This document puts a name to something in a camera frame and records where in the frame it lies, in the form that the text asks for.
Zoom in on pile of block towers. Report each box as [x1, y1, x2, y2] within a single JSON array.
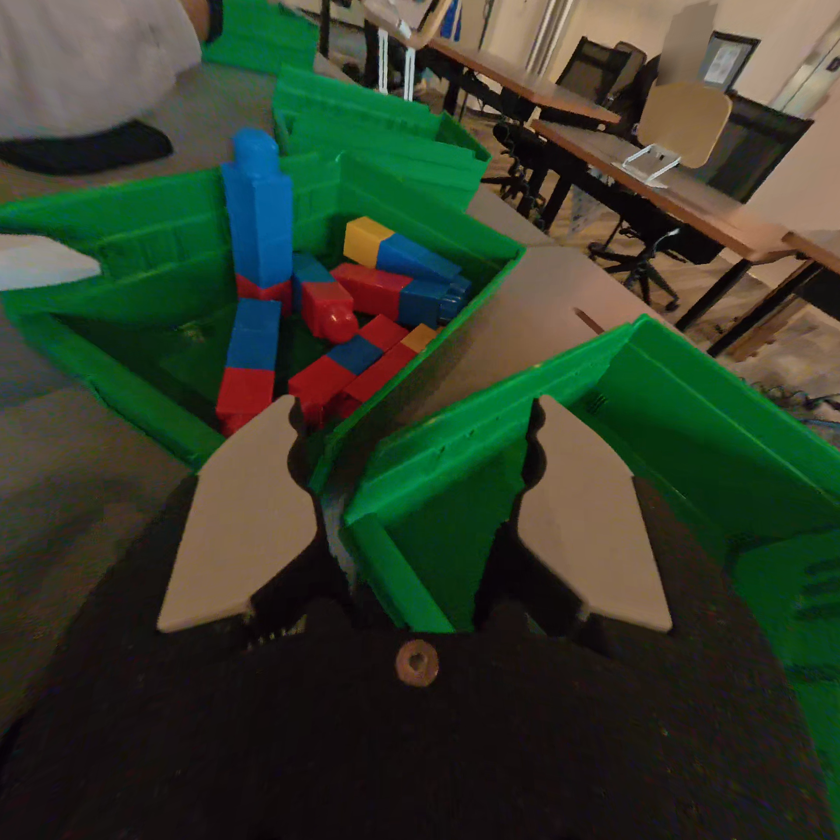
[[215, 128, 475, 439]]

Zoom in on wooden desk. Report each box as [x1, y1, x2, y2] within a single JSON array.
[[425, 36, 623, 129], [530, 118, 840, 358]]

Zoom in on green plastic bin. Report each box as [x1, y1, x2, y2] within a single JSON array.
[[285, 113, 493, 212], [271, 64, 454, 142], [307, 314, 840, 840], [0, 151, 527, 472], [202, 0, 321, 74]]

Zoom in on black office chair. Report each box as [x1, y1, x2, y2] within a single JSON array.
[[586, 226, 685, 315], [705, 92, 816, 206], [556, 36, 662, 126]]

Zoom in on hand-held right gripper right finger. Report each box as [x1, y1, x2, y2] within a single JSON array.
[[517, 395, 674, 634]]

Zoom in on floor cables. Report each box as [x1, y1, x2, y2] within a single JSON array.
[[748, 377, 840, 431]]

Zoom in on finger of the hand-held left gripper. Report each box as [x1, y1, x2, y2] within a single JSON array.
[[0, 235, 103, 291]]

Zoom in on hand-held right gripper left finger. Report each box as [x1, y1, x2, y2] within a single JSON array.
[[157, 394, 324, 634]]

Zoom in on person's white shirt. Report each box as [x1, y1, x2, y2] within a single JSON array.
[[0, 0, 203, 142]]

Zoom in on framed wall picture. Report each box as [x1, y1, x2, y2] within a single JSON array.
[[701, 31, 762, 94]]

